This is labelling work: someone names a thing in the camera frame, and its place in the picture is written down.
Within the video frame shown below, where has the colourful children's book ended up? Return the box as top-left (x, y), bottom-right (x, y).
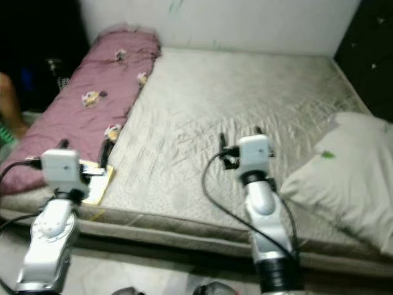
top-left (79, 160), bottom-right (117, 206)

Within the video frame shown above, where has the grey quilted mattress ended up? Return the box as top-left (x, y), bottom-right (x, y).
top-left (2, 47), bottom-right (393, 272)

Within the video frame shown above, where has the purple blanket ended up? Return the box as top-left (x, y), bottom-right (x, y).
top-left (0, 27), bottom-right (163, 197)

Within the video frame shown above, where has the green plastic stool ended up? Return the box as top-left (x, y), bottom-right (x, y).
top-left (0, 122), bottom-right (18, 149)

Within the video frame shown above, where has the person in grey shorts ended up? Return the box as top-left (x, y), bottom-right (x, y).
top-left (0, 72), bottom-right (29, 140)

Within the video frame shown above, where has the white pillow with green tree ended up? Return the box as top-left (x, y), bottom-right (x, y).
top-left (279, 110), bottom-right (393, 257)

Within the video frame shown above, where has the black bag with white print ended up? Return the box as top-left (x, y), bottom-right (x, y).
top-left (0, 0), bottom-right (90, 115)

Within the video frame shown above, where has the grey robot right leg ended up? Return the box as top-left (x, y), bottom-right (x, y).
top-left (193, 281), bottom-right (238, 295)

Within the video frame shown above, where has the black tufted headboard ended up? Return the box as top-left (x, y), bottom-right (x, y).
top-left (334, 0), bottom-right (393, 121)

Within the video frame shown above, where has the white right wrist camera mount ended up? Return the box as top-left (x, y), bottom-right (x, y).
top-left (236, 133), bottom-right (276, 177)

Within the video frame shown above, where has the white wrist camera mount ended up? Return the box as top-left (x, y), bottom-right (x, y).
top-left (236, 133), bottom-right (276, 177)
top-left (40, 148), bottom-right (90, 199)

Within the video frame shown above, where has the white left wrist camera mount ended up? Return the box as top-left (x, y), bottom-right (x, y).
top-left (40, 148), bottom-right (90, 199)

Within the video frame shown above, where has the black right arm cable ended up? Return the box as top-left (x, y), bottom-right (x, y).
top-left (201, 151), bottom-right (300, 263)

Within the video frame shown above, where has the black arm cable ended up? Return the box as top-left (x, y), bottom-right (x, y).
top-left (0, 159), bottom-right (44, 295)
top-left (201, 151), bottom-right (300, 263)

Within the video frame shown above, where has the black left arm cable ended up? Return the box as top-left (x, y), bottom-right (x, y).
top-left (0, 159), bottom-right (44, 295)

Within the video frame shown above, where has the dark bed frame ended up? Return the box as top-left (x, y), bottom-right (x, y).
top-left (0, 212), bottom-right (393, 285)

